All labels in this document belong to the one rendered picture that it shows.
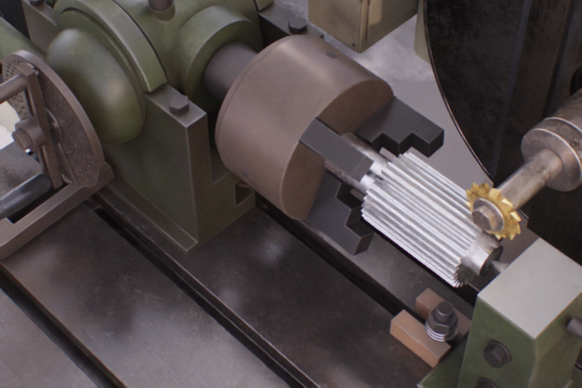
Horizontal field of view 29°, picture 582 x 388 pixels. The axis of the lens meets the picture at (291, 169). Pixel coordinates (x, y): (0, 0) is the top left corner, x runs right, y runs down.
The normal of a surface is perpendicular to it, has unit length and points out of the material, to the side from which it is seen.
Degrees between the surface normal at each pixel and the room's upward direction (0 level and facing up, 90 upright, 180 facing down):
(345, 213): 65
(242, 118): 54
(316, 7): 90
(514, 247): 0
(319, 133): 35
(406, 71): 0
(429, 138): 5
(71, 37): 27
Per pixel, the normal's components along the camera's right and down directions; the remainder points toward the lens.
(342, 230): -0.64, 0.20
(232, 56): -0.14, -0.54
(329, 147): -0.40, -0.24
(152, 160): -0.71, 0.53
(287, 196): 0.70, 0.54
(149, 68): 0.60, 0.11
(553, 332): 0.67, 0.30
